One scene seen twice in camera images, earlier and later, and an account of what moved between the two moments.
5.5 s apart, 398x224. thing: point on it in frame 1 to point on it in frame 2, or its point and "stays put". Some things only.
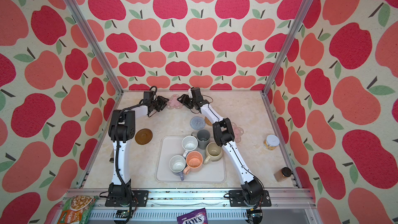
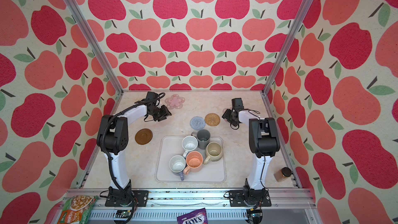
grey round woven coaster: (197, 123) stays put
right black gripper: (182, 99) to (226, 115)
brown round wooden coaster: (143, 136) stays put
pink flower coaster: (173, 103) stays put
